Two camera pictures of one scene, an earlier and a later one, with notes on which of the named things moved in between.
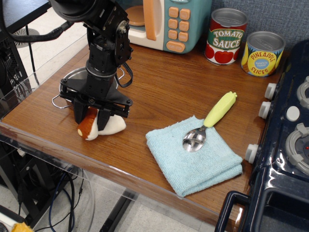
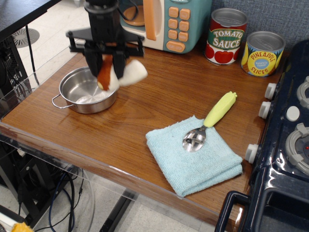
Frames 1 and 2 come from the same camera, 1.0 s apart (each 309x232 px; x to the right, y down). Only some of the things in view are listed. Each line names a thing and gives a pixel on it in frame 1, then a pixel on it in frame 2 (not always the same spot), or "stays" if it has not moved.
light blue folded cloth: x=188 y=172 stays
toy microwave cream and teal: x=179 y=26 stays
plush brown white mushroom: x=89 y=130 to x=134 y=72
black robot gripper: x=99 y=92 to x=105 y=35
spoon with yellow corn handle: x=195 y=139 stays
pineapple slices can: x=262 y=53 stays
